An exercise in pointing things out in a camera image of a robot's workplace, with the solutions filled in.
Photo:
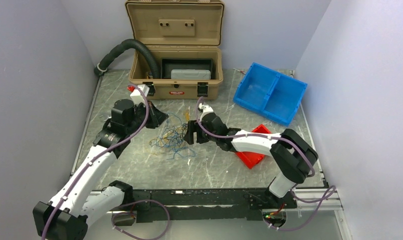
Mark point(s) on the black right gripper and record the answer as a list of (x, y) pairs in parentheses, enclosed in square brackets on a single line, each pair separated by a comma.
[(193, 127)]

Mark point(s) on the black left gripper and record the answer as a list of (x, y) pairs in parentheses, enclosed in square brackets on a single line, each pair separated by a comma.
[(156, 117)]

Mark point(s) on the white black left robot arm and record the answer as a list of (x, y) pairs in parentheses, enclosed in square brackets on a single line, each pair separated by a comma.
[(69, 214)]

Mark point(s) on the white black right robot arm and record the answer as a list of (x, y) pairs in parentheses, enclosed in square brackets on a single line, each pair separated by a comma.
[(294, 157)]

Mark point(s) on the black left toolbox latch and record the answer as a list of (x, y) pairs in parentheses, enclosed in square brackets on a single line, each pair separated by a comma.
[(152, 90)]

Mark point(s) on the black toolbox latch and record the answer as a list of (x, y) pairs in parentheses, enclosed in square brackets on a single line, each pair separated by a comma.
[(202, 89), (152, 90)]

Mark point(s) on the black right toolbox latch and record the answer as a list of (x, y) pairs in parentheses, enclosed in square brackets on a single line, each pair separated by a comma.
[(202, 89)]

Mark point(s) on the grey case in toolbox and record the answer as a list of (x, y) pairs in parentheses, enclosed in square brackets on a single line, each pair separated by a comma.
[(190, 74)]

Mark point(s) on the silver combination wrench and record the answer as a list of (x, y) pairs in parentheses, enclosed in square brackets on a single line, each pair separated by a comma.
[(104, 117)]

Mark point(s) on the black tray in toolbox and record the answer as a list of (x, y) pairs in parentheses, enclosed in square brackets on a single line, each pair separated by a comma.
[(169, 64)]

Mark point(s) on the red plastic bin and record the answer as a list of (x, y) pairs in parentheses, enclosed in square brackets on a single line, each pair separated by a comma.
[(251, 159)]

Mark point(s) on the blue divided plastic bin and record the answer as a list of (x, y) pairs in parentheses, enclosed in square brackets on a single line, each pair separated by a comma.
[(270, 94)]

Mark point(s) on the tan plastic toolbox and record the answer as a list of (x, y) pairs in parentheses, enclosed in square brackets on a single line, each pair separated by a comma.
[(177, 29)]

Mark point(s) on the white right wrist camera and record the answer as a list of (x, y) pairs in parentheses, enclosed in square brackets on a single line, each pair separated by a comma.
[(204, 109)]

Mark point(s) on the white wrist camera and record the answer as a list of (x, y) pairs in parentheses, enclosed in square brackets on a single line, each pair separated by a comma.
[(204, 109), (138, 93)]

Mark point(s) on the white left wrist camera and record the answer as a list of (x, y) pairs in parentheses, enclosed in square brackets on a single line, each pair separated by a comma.
[(138, 93)]

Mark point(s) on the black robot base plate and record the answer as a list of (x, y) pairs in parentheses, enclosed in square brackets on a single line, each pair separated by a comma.
[(156, 211)]

